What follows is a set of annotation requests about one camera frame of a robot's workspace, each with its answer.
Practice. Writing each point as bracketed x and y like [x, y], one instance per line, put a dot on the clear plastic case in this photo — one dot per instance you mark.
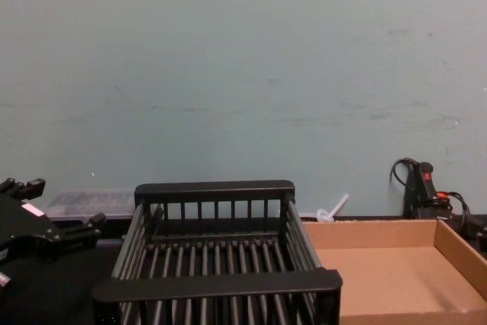
[89, 203]

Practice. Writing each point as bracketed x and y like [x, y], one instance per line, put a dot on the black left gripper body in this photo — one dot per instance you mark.
[26, 231]

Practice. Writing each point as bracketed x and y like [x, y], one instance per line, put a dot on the plain pale wall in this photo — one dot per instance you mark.
[243, 74]

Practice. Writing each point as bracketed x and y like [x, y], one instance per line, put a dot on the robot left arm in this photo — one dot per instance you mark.
[3, 278]

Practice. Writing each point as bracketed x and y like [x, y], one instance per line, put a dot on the white three-armed plastic piece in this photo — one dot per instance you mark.
[325, 214]

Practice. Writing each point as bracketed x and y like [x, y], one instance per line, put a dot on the black rack with steel bars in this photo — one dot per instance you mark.
[213, 260]

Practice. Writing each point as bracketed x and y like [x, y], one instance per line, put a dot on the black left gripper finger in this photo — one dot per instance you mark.
[33, 187]
[81, 233]

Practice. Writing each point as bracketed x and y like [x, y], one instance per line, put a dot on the shallow brown cardboard tray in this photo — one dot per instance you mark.
[384, 275]

